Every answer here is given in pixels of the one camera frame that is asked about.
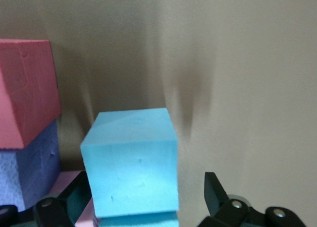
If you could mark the pink foam block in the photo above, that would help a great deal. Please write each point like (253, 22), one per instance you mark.
(63, 185)

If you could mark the brown table mat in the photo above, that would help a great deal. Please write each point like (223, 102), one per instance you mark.
(235, 75)

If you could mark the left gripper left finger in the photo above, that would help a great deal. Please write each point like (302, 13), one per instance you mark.
(54, 209)

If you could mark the red foam block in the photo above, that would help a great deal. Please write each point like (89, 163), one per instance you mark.
(27, 93)

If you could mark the purple foam block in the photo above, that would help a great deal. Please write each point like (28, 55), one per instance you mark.
(37, 162)

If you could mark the blue foam block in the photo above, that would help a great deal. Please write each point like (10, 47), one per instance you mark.
(131, 162)

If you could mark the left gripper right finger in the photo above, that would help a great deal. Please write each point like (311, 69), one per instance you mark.
(223, 212)

